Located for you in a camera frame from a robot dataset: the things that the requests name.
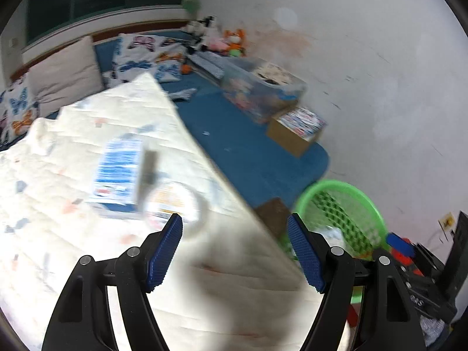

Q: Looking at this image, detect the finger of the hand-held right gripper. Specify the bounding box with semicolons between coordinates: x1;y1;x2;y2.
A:
386;233;415;255

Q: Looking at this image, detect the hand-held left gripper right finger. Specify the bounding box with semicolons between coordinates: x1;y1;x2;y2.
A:
287;213;426;351

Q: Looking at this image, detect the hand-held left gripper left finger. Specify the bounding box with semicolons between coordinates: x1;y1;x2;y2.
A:
41;213;183;351

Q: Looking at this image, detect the white paper wrapper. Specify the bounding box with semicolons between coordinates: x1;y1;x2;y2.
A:
314;226;346;251

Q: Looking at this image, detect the white round pudding cup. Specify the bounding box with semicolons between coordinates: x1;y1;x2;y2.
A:
144;178;210;239

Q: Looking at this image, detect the green plastic basket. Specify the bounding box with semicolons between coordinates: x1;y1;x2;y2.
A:
278;179;389;305

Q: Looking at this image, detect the blue and white carton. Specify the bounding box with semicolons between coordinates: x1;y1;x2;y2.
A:
85;137;147;215

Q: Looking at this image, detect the flat brown cardboard piece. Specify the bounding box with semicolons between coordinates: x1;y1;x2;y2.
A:
254;197;290;242

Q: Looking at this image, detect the brown cardboard box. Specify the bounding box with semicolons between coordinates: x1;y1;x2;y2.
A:
266;106;328;158

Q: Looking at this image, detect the white quilted blanket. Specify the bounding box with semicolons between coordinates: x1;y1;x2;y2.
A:
0;72;319;351

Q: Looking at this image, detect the blue floor mat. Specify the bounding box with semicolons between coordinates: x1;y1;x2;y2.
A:
47;31;330;224

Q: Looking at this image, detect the white paper scrap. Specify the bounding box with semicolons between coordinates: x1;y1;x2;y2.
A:
167;87;199;102

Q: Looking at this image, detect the clear storage bin with toys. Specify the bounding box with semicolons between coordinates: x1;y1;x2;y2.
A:
221;58;307;123

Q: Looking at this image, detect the small butterfly print pillow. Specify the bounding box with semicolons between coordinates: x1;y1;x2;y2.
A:
155;60;184;83

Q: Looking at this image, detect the blue patterned flat box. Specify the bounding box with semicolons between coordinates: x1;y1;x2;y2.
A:
189;51;235;78

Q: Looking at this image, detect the large butterfly print pillow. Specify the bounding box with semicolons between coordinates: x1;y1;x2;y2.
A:
111;33;184;82
0;76;39;144

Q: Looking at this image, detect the beige pillow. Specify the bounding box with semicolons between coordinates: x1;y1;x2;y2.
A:
27;36;105;107

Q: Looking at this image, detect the orange fox plush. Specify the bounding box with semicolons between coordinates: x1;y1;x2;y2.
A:
223;29;247;58

